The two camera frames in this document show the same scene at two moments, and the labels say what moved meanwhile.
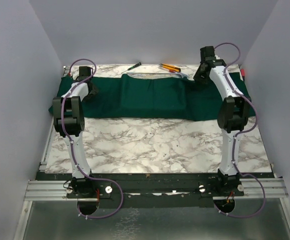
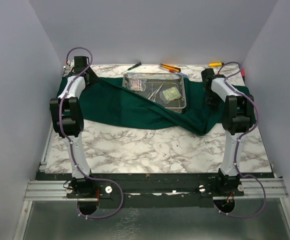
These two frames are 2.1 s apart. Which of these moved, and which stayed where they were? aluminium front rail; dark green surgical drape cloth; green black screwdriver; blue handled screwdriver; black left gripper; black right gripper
Moved: dark green surgical drape cloth; black right gripper; black left gripper
Stayed: aluminium front rail; blue handled screwdriver; green black screwdriver
